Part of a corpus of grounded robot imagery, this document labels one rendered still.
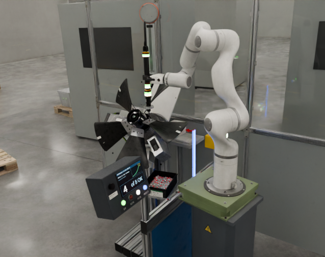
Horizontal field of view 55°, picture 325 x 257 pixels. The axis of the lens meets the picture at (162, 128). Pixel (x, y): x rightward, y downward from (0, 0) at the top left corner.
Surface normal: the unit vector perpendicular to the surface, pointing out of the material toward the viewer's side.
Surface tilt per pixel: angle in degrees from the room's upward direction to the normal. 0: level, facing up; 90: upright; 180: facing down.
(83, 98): 90
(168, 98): 50
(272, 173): 90
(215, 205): 89
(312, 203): 90
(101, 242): 0
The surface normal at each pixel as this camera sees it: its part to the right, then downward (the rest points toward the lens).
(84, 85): -0.48, 0.32
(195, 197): -0.70, 0.27
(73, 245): -0.04, -0.94
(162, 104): -0.47, -0.37
